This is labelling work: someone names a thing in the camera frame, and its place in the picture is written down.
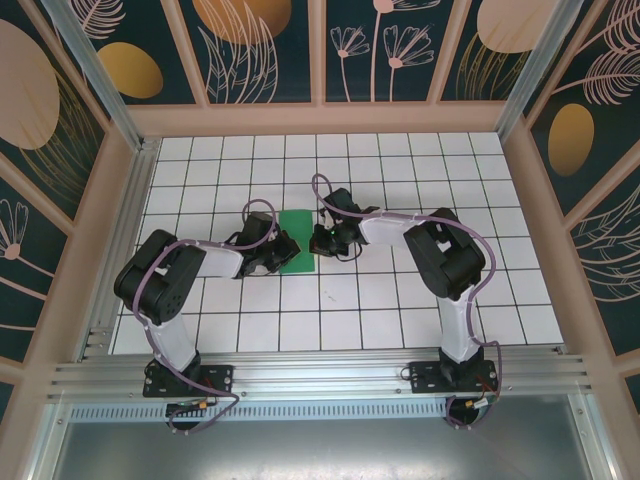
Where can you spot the green paper sheet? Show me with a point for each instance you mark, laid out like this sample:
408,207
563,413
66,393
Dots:
300,220

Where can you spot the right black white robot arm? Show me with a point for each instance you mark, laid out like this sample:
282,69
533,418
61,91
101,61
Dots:
445,255

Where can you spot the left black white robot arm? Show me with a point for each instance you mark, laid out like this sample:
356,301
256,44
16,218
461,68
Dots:
160,280

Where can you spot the metal sheet panel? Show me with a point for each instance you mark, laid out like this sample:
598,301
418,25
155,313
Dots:
320,450

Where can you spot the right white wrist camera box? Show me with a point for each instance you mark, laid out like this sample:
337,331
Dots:
327,216

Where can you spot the aluminium mounting rail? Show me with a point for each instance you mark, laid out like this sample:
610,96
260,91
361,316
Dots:
320,370

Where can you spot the aluminium side rail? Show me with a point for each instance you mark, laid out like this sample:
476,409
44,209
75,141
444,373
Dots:
135,200

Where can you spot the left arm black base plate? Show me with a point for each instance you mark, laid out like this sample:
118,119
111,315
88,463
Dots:
220,380

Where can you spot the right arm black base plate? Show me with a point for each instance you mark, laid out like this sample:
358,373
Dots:
425,377

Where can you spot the aluminium frame post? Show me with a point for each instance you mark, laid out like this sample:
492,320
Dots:
99,75
537,75

